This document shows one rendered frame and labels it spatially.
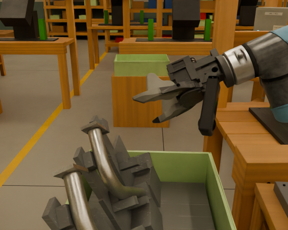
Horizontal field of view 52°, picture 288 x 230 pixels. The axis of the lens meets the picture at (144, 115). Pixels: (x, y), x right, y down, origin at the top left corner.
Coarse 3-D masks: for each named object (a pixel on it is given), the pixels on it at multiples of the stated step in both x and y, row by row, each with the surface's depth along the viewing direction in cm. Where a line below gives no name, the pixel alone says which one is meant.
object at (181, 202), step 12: (168, 192) 97; (180, 192) 97; (192, 192) 97; (204, 192) 97; (96, 204) 92; (168, 204) 92; (180, 204) 92; (192, 204) 92; (204, 204) 92; (168, 216) 87; (180, 216) 87; (192, 216) 87; (204, 216) 87; (168, 228) 82; (180, 228) 82; (192, 228) 82; (204, 228) 82
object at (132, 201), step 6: (108, 192) 69; (114, 198) 68; (132, 198) 67; (138, 198) 77; (144, 198) 77; (114, 204) 68; (120, 204) 68; (126, 204) 67; (132, 204) 67; (138, 204) 77; (144, 204) 79; (114, 210) 68; (120, 210) 69
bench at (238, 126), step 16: (224, 112) 155; (240, 112) 155; (224, 128) 137; (240, 128) 137; (256, 128) 137; (208, 144) 170; (240, 144) 122; (256, 144) 122; (272, 144) 122; (240, 208) 113; (240, 224) 116
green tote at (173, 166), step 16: (160, 160) 101; (176, 160) 100; (192, 160) 100; (208, 160) 98; (160, 176) 103; (176, 176) 103; (192, 176) 102; (208, 176) 97; (208, 192) 96; (224, 208) 74; (224, 224) 73
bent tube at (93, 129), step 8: (80, 128) 65; (88, 128) 65; (96, 128) 65; (104, 128) 68; (96, 136) 64; (96, 144) 64; (104, 144) 65; (96, 152) 63; (104, 152) 63; (96, 160) 62; (104, 160) 62; (104, 168) 62; (104, 176) 62; (112, 176) 62; (112, 184) 63; (120, 184) 64; (112, 192) 64; (120, 192) 64; (128, 192) 68; (136, 192) 74; (144, 192) 81
